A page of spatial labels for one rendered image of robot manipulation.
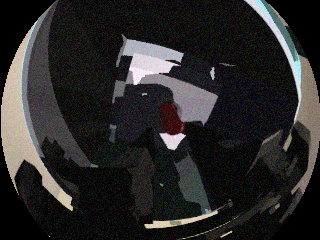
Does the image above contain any red peg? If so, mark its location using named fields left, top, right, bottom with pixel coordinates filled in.
left=160, top=103, right=183, bottom=136

